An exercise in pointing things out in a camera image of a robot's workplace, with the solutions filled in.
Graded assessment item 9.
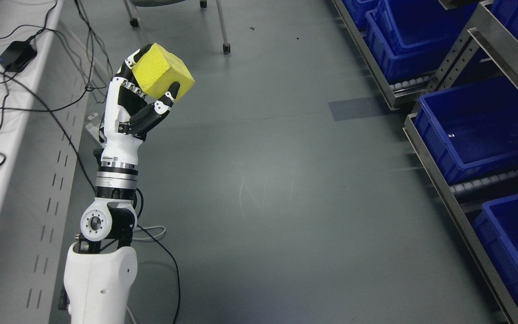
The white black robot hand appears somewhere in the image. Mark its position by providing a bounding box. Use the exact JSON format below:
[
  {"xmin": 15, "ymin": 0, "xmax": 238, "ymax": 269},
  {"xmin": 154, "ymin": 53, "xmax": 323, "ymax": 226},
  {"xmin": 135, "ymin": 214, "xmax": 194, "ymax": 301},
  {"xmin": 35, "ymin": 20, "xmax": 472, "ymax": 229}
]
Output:
[{"xmin": 99, "ymin": 43, "xmax": 181, "ymax": 175}]

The yellow foam block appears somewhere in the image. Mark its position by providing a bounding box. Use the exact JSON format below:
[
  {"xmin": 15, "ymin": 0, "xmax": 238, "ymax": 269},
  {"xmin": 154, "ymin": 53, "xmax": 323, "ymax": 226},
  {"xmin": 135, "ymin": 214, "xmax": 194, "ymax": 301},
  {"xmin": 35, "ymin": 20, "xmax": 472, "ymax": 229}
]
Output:
[{"xmin": 131, "ymin": 43, "xmax": 195, "ymax": 100}]

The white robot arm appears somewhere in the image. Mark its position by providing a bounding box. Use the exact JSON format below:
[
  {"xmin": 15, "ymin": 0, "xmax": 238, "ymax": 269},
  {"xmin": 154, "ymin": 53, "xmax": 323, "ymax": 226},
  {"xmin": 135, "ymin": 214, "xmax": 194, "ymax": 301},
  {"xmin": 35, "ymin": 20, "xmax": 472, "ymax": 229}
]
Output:
[{"xmin": 61, "ymin": 149, "xmax": 138, "ymax": 324}]

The metal shelf rack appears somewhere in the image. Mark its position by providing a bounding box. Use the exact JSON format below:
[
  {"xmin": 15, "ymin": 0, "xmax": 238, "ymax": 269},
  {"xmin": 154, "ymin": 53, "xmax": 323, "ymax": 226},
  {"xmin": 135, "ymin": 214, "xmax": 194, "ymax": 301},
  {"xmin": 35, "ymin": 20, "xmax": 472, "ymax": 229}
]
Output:
[{"xmin": 333, "ymin": 0, "xmax": 518, "ymax": 324}]

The large blue bin middle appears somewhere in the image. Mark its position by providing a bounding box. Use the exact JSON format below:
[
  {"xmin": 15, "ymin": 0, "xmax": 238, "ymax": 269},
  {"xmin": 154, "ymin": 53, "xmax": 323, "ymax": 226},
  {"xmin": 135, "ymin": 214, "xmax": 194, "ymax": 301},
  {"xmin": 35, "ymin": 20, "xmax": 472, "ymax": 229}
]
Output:
[{"xmin": 415, "ymin": 76, "xmax": 518, "ymax": 185}]

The chair base with casters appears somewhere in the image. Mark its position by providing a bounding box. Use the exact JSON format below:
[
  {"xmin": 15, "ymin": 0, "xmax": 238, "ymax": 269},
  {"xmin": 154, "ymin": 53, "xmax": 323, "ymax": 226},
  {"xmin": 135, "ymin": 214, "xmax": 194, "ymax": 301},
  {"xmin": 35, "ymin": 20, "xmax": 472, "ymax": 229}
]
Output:
[{"xmin": 123, "ymin": 0, "xmax": 232, "ymax": 57}]

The black power adapter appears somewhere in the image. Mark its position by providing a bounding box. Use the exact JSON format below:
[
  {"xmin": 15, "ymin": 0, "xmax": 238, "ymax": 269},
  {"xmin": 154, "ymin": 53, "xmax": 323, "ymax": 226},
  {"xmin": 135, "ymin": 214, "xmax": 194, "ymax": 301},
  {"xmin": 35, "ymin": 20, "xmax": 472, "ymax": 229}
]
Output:
[{"xmin": 0, "ymin": 40, "xmax": 37, "ymax": 72}]

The blue bin top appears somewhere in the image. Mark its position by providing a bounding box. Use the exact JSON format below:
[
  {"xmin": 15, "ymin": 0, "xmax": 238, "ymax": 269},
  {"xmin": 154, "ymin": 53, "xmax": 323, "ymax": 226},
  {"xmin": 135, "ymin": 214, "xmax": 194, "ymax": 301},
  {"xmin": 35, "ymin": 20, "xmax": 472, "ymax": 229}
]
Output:
[{"xmin": 344, "ymin": 0, "xmax": 476, "ymax": 84}]

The black cable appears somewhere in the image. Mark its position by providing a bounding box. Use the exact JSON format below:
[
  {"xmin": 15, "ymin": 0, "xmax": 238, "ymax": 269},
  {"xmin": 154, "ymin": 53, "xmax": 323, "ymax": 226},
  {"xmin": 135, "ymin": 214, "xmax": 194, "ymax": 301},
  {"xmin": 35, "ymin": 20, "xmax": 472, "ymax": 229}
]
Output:
[{"xmin": 0, "ymin": 0, "xmax": 181, "ymax": 324}]

